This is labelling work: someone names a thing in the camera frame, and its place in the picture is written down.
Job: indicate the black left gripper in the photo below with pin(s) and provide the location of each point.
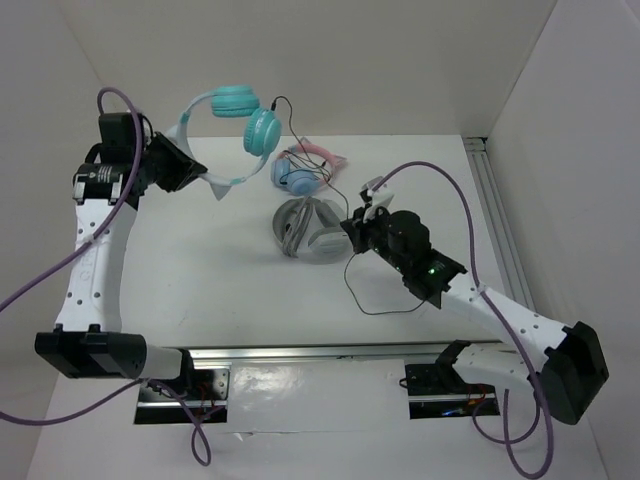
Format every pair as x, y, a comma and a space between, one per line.
186, 168

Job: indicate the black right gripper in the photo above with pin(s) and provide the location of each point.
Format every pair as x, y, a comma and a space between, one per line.
358, 217

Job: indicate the teal cat-ear headphones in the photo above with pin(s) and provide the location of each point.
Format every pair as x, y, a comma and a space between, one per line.
261, 134

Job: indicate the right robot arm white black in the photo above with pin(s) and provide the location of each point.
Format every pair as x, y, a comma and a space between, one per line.
565, 361

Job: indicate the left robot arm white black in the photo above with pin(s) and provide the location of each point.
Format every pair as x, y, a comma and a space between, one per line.
87, 340

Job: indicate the grey white headphones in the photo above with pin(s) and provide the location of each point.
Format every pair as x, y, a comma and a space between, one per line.
308, 229

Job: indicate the pink blue cat-ear headphones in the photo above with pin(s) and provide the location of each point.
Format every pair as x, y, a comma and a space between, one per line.
304, 168

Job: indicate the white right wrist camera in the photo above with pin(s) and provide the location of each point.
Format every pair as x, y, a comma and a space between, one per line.
375, 194

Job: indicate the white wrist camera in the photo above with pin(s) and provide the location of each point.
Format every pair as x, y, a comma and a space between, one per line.
147, 129
375, 194

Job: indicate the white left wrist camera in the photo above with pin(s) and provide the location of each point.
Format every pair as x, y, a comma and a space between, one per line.
147, 129

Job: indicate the aluminium rail at table edge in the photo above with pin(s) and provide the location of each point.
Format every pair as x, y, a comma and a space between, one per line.
218, 357

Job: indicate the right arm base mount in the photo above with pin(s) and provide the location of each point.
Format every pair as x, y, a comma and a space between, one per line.
434, 390

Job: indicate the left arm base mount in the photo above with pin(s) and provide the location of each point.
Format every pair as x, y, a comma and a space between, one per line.
203, 390

